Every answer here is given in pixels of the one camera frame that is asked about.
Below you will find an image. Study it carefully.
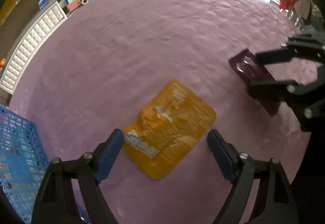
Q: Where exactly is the blue tissue box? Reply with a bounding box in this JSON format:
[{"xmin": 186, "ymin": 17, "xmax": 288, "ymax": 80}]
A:
[{"xmin": 38, "ymin": 0, "xmax": 49, "ymax": 9}]

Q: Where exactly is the paper towel roll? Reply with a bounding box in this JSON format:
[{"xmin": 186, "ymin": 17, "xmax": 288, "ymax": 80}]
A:
[{"xmin": 81, "ymin": 0, "xmax": 89, "ymax": 5}]

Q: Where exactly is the pile of oranges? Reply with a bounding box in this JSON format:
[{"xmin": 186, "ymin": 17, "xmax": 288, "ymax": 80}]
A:
[{"xmin": 0, "ymin": 58, "xmax": 5, "ymax": 72}]

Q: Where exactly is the blue plastic basket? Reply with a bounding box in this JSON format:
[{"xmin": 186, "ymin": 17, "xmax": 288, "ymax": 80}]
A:
[{"xmin": 0, "ymin": 104, "xmax": 90, "ymax": 224}]

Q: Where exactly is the pink quilted mat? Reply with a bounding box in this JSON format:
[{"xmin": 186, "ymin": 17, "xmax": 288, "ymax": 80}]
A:
[{"xmin": 9, "ymin": 0, "xmax": 310, "ymax": 180}]

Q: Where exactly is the white tufted tv cabinet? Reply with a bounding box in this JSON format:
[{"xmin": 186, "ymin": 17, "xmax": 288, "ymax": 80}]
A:
[{"xmin": 0, "ymin": 0, "xmax": 109, "ymax": 95}]

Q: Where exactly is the yellow orange snack pouch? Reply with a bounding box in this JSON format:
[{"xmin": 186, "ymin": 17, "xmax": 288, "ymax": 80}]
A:
[{"xmin": 123, "ymin": 79, "xmax": 217, "ymax": 179}]

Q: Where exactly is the maroon snack packet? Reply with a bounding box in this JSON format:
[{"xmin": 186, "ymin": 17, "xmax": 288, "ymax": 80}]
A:
[{"xmin": 229, "ymin": 49, "xmax": 280, "ymax": 117}]

